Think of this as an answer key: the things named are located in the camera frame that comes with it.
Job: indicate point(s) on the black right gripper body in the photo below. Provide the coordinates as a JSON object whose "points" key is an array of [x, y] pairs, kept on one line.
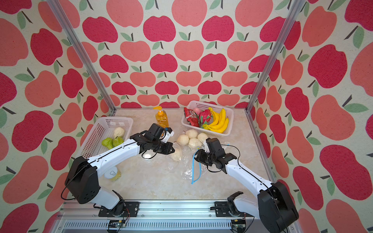
{"points": [[205, 158]]}

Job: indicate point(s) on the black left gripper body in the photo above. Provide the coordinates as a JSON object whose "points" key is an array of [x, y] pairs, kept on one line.
{"points": [[164, 147]]}

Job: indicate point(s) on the clear blue zip-top bag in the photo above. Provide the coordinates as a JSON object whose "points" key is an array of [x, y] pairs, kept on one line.
{"points": [[197, 169]]}

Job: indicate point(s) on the small clear pear bag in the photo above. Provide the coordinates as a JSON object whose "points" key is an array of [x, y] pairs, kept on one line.
{"points": [[179, 162]]}

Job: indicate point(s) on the green toy pear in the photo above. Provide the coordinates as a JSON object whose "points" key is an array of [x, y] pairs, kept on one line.
{"points": [[117, 141], [108, 143]]}

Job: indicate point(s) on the cream toy pear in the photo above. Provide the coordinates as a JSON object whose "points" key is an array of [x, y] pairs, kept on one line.
{"points": [[119, 132]]}

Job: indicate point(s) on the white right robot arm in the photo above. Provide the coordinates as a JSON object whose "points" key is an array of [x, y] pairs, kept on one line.
{"points": [[274, 206]]}

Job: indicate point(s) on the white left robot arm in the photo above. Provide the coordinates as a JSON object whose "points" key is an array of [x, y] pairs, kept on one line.
{"points": [[83, 178]]}

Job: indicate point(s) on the cream pear in zip bag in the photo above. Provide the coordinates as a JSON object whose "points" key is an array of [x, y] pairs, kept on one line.
{"points": [[183, 140]]}

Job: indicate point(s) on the red snack bag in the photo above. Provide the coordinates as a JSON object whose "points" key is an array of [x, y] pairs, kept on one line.
{"points": [[191, 117]]}

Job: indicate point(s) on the orange soap pump bottle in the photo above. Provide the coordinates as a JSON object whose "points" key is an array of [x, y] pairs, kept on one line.
{"points": [[161, 117]]}

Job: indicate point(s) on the lower yellow toy banana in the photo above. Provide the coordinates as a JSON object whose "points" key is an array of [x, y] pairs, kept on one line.
{"points": [[213, 126]]}

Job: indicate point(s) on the yellow toy banana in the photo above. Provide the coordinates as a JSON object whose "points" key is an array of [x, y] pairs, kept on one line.
{"points": [[222, 118], [213, 126]]}

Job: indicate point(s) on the pink toy dragon fruit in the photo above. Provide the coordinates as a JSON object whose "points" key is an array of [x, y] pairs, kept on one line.
{"points": [[204, 117]]}

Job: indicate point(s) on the upper yellow toy banana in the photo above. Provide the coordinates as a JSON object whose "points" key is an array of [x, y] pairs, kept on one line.
{"points": [[222, 118]]}

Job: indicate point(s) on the white plastic fruit basket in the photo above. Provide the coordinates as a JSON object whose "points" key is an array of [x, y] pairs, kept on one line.
{"points": [[200, 106]]}

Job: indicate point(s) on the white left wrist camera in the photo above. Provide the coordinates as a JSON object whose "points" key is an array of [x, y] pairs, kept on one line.
{"points": [[168, 133]]}

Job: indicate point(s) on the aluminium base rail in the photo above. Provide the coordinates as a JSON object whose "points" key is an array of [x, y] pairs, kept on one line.
{"points": [[154, 216]]}

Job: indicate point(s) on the aluminium left corner post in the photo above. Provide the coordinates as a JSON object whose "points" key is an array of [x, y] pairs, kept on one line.
{"points": [[64, 22]]}

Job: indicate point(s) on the aluminium corner post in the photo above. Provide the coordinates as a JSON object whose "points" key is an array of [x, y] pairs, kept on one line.
{"points": [[279, 44], [64, 22]]}

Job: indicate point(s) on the aluminium right corner post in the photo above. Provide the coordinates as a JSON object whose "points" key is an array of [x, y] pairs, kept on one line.
{"points": [[279, 44]]}

